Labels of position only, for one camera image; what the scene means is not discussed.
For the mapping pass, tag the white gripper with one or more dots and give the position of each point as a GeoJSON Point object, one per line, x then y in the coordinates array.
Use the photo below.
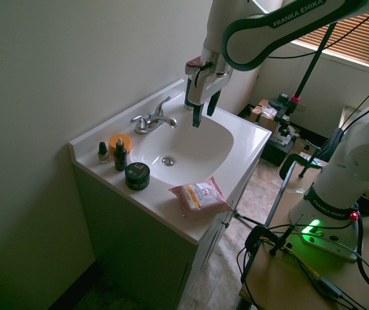
{"type": "Point", "coordinates": [204, 85]}

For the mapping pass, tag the red wrist camera mount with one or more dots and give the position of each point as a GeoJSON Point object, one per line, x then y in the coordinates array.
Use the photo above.
{"type": "Point", "coordinates": [193, 63]}

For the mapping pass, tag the chrome sink drain stopper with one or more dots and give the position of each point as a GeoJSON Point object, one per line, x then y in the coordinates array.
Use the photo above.
{"type": "Point", "coordinates": [168, 161]}

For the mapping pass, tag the wooden robot mounting board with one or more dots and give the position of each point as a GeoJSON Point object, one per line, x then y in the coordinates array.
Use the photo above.
{"type": "Point", "coordinates": [300, 271]}

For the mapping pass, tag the white sink vanity top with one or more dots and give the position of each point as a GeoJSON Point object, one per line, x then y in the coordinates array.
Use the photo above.
{"type": "Point", "coordinates": [171, 155]}

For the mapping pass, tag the black camera stand pole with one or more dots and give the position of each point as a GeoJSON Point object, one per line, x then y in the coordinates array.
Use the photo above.
{"type": "Point", "coordinates": [313, 61]}

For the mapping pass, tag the white vanity cabinet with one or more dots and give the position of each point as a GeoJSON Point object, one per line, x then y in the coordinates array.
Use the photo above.
{"type": "Point", "coordinates": [158, 258]}

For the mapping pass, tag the pink wet wipes pack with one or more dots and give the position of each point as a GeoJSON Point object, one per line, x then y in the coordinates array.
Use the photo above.
{"type": "Point", "coordinates": [200, 197]}

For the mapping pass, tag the red emergency stop button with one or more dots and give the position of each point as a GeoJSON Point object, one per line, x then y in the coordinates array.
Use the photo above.
{"type": "Point", "coordinates": [353, 216]}

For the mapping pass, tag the small nail polish bottle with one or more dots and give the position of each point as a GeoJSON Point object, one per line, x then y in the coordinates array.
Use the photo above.
{"type": "Point", "coordinates": [102, 153]}

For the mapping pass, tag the brown cardboard box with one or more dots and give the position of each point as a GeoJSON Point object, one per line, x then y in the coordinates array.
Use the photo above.
{"type": "Point", "coordinates": [263, 116]}

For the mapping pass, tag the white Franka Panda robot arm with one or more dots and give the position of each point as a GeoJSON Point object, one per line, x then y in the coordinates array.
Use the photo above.
{"type": "Point", "coordinates": [339, 181]}

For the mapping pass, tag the black C-clamp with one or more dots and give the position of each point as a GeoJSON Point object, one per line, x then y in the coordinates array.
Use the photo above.
{"type": "Point", "coordinates": [292, 163]}
{"type": "Point", "coordinates": [270, 239]}

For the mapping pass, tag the orange round jar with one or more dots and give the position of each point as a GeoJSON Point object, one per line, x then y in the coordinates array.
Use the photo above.
{"type": "Point", "coordinates": [121, 142]}

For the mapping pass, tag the wooden window blinds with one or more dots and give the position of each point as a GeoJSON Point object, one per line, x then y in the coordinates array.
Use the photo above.
{"type": "Point", "coordinates": [352, 35]}

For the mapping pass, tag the dark green dropper bottle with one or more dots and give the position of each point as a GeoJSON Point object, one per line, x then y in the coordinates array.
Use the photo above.
{"type": "Point", "coordinates": [120, 155]}

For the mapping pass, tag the black tripod head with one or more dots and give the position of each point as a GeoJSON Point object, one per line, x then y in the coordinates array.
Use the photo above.
{"type": "Point", "coordinates": [283, 111]}

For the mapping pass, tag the dark green round tin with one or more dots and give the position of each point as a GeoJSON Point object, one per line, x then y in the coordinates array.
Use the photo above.
{"type": "Point", "coordinates": [137, 176]}

